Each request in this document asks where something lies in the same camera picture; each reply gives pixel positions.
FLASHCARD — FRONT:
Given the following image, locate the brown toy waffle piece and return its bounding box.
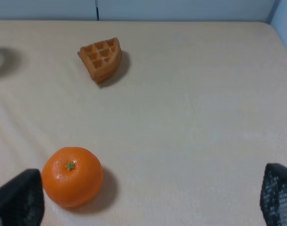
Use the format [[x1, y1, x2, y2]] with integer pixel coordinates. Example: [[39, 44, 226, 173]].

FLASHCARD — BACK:
[[78, 37, 122, 85]]

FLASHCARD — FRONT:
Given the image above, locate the orange toy mandarin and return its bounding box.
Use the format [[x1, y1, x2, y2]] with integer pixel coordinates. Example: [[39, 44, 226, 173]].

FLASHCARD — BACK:
[[41, 147, 104, 209]]

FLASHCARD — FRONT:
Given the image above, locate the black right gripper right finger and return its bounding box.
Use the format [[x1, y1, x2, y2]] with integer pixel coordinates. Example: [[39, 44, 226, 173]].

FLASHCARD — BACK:
[[260, 163, 287, 226]]

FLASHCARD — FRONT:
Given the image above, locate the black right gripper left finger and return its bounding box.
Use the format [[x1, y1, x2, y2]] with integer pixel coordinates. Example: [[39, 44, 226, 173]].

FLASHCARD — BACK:
[[0, 169, 45, 226]]

